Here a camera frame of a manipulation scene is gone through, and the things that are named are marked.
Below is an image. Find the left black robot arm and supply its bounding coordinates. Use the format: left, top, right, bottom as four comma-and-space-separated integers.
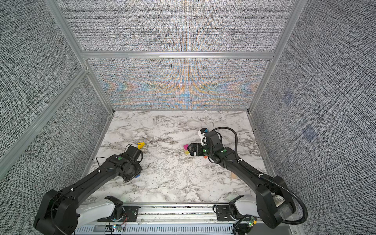
33, 146, 144, 235

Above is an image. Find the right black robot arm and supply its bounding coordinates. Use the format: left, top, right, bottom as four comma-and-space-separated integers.
184, 128, 296, 229

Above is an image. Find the yellow wedge block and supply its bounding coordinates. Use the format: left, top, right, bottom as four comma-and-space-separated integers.
137, 142, 146, 149

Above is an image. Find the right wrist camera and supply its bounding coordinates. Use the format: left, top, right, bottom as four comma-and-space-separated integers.
198, 128, 209, 146

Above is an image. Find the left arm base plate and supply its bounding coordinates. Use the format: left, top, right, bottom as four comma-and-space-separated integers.
97, 206, 139, 222

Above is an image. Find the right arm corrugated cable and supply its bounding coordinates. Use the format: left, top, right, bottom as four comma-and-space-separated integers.
209, 126, 308, 226

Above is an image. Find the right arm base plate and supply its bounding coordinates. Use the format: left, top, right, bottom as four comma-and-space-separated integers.
212, 204, 258, 221

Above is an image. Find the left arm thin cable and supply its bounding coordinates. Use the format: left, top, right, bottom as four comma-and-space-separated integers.
49, 142, 145, 235

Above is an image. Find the aluminium front rail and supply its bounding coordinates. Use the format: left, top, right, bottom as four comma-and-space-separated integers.
54, 203, 303, 235

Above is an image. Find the aluminium enclosure frame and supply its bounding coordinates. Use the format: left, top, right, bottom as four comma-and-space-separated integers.
0, 0, 309, 203

